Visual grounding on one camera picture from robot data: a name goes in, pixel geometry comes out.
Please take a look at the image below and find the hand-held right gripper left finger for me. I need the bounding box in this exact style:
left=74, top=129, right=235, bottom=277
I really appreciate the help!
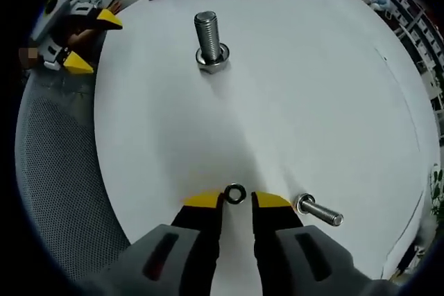
left=79, top=188, right=227, bottom=296

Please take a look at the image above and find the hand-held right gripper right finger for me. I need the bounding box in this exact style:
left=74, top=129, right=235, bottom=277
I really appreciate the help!
left=250, top=191, right=400, bottom=296

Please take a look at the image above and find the small steel threaded stud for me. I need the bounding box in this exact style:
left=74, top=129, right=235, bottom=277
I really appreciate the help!
left=294, top=192, right=345, bottom=228

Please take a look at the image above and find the small steel washer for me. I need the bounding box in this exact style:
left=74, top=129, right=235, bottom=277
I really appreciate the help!
left=294, top=192, right=316, bottom=216
left=224, top=182, right=248, bottom=204

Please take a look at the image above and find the large steel threaded stud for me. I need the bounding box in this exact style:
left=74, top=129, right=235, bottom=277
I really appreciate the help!
left=193, top=10, right=232, bottom=76

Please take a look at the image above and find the large steel washer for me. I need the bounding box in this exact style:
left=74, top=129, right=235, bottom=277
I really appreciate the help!
left=194, top=42, right=232, bottom=67

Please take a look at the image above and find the grey mesh office chair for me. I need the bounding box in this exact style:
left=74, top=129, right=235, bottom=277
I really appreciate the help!
left=15, top=73, right=135, bottom=284

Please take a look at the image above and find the green leafy plant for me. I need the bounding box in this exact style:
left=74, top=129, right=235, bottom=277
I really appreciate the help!
left=429, top=166, right=444, bottom=218

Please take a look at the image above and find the shelf with white bins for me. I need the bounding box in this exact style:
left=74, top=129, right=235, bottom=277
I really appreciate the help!
left=387, top=0, right=444, bottom=110

